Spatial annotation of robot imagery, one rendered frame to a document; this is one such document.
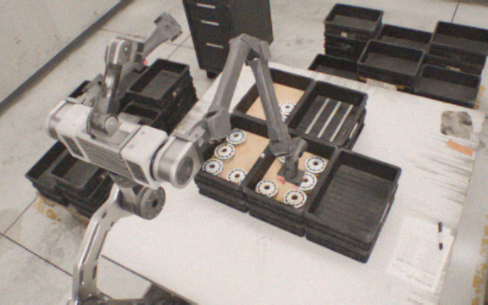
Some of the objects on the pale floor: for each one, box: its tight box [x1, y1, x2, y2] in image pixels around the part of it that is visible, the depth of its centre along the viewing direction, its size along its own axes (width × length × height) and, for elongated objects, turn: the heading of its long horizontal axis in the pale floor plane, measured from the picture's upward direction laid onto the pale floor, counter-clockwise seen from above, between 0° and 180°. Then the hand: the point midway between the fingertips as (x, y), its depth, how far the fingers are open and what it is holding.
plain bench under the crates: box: [101, 58, 486, 305], centre depth 246 cm, size 160×160×70 cm
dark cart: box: [182, 0, 274, 78], centre depth 364 cm, size 60×45×90 cm
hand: (291, 185), depth 183 cm, fingers open, 6 cm apart
